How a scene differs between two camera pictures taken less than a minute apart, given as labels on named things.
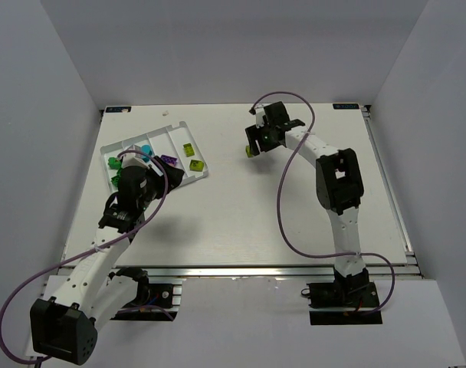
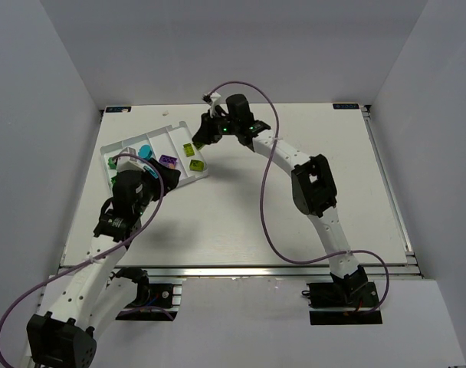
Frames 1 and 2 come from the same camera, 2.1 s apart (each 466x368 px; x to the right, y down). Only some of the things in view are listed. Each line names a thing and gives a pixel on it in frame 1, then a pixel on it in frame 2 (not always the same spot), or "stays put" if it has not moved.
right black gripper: x=256 y=137 to x=205 y=133
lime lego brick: x=196 y=165 stays put
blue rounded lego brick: x=146 y=149 stays put
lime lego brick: x=188 y=149 stays put
